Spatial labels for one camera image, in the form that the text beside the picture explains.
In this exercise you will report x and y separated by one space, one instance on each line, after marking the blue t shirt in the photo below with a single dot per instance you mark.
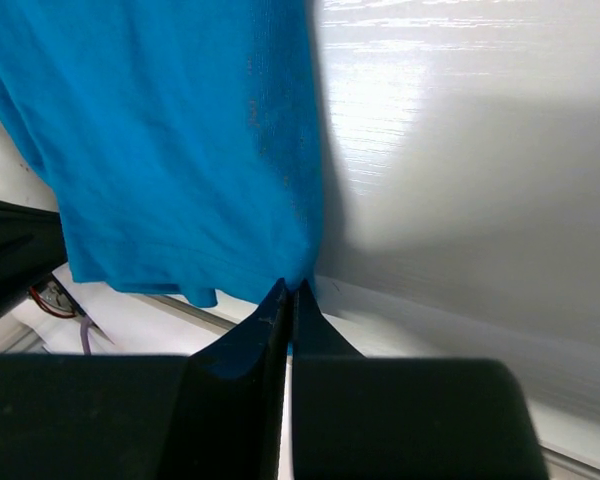
180 138

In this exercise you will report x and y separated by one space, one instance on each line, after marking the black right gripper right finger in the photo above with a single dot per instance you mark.
355 417

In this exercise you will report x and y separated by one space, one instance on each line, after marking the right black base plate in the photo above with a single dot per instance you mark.
31 247

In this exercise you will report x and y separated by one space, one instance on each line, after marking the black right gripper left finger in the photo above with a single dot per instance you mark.
213 415

